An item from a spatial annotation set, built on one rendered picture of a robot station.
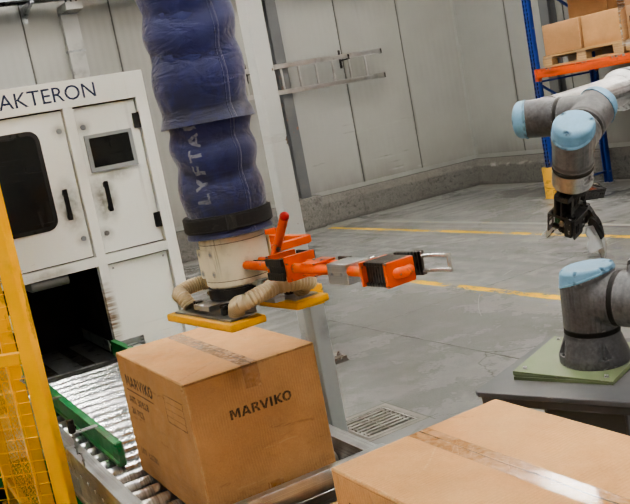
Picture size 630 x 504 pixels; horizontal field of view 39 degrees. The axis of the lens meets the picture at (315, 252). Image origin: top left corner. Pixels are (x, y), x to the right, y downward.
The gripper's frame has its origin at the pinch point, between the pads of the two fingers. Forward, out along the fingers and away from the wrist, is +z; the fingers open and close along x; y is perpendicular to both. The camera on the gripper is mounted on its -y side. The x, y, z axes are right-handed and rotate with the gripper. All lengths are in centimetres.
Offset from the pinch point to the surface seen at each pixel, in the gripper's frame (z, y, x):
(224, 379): 25, 67, -65
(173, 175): 476, -351, -776
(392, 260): -32, 54, -9
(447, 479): -21, 82, 23
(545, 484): -24, 76, 38
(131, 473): 80, 87, -109
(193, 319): 1, 69, -66
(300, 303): 0, 51, -45
